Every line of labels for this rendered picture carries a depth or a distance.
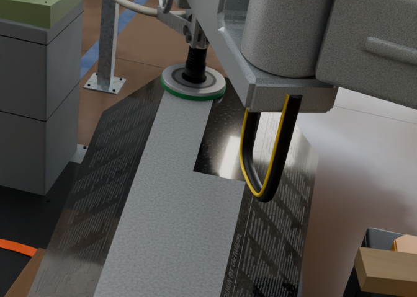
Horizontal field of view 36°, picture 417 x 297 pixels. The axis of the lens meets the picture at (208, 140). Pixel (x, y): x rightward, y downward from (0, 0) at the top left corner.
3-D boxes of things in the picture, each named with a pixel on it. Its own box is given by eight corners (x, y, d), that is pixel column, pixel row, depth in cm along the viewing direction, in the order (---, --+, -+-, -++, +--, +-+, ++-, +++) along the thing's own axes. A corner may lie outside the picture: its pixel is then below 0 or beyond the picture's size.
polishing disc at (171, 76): (224, 100, 203) (224, 97, 202) (158, 90, 202) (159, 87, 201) (225, 71, 221) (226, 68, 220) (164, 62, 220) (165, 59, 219)
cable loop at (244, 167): (273, 217, 146) (304, 98, 129) (259, 218, 145) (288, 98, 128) (246, 160, 165) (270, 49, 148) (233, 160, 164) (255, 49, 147)
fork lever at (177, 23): (254, 50, 182) (255, 33, 181) (188, 48, 177) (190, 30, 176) (196, 20, 246) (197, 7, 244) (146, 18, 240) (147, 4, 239)
